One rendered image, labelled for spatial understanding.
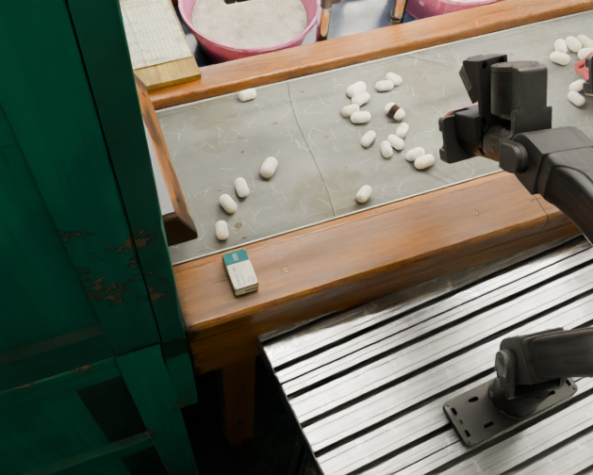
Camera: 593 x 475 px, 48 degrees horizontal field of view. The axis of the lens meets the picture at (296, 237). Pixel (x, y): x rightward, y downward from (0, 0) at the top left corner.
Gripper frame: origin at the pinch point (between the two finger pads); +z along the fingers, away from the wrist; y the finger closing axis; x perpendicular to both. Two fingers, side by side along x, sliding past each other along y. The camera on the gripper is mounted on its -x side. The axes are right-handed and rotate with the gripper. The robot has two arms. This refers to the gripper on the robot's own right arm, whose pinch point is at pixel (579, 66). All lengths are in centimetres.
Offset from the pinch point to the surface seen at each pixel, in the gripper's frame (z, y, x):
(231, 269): -18, 74, 11
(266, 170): -4, 63, 2
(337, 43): 13.0, 41.1, -12.5
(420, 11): 24.2, 18.0, -13.9
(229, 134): 5, 66, -3
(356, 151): -2.3, 46.7, 3.8
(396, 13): 13.7, 28.5, -15.3
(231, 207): -8, 70, 6
